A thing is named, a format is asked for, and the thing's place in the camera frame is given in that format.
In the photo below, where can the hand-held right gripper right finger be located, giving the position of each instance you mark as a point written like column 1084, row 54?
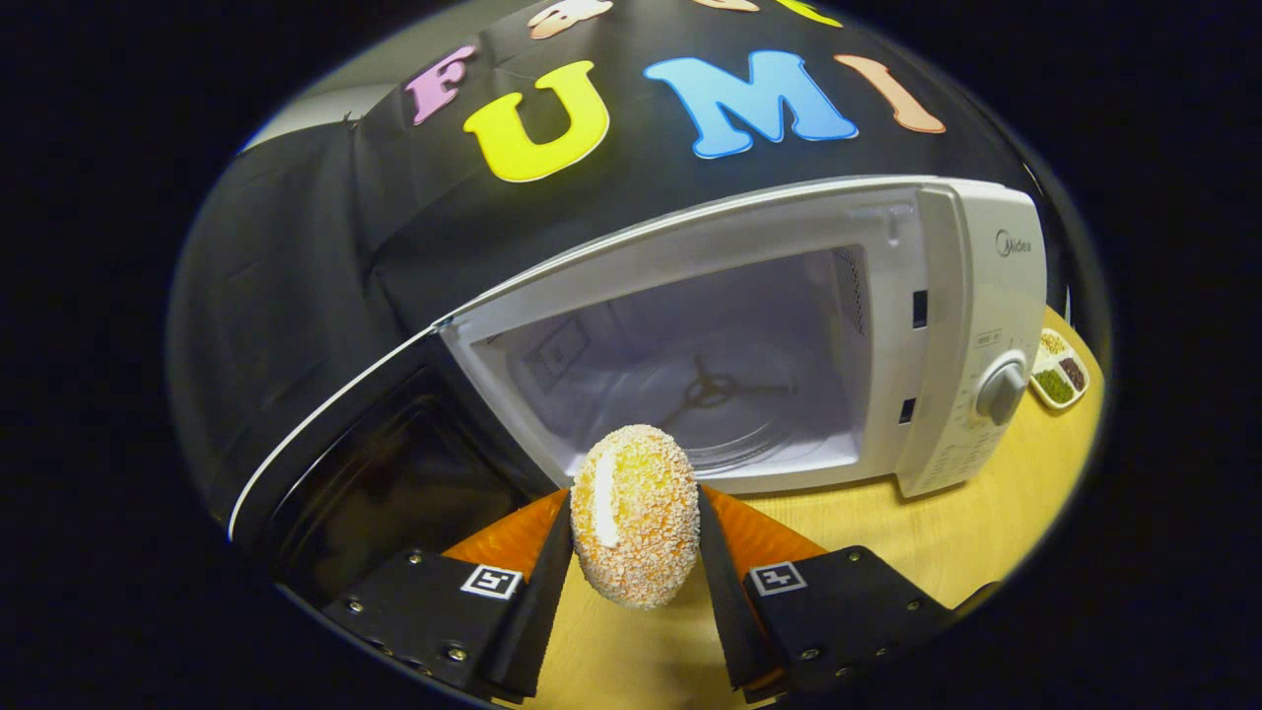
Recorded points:
column 730, row 611

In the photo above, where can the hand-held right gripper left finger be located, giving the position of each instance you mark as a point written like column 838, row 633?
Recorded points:
column 542, row 602

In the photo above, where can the sesame bread roll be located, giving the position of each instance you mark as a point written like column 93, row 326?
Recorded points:
column 641, row 513

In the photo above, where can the white microwave oven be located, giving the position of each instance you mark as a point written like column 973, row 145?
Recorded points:
column 946, row 296

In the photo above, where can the white divided dish of beans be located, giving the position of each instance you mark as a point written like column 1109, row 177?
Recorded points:
column 1055, row 372

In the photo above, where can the black backdrop cloth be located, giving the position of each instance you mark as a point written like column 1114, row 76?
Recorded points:
column 296, row 247

